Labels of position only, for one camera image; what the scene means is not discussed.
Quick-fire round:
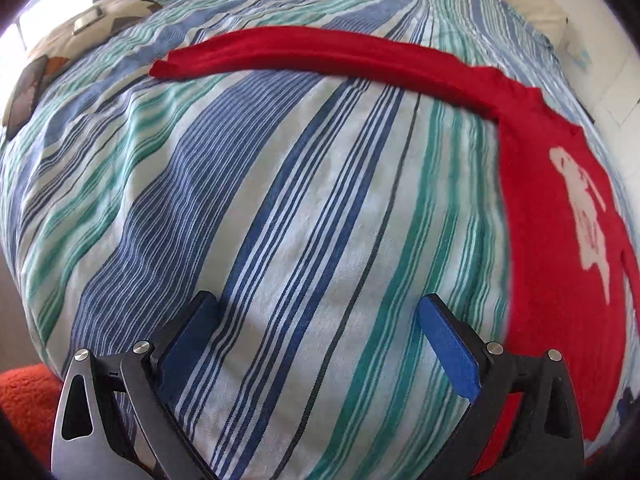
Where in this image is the cream padded headboard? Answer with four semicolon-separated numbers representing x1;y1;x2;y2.
440;0;571;41

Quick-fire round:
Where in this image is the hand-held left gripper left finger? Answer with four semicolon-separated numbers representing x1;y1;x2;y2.
51;290;221;480

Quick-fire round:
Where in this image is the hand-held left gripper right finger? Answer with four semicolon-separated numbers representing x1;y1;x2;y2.
418;293;587;480

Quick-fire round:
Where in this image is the patterned printed pillow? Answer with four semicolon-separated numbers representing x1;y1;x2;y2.
2;0;163;141

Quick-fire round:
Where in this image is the striped blue green bed sheet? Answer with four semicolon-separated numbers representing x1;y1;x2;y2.
0;0;626;480

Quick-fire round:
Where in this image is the orange fluffy rug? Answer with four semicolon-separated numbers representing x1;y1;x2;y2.
0;367;66;461

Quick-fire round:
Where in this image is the red sweater with white print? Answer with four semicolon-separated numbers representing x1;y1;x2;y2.
150;26;640;476

